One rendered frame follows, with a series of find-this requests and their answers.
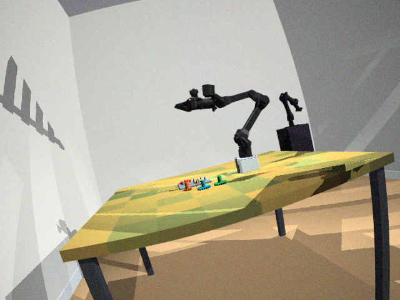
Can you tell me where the green gear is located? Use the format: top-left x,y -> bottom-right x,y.
214,176 -> 227,186

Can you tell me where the teal gear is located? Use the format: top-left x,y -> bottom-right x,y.
197,180 -> 211,190

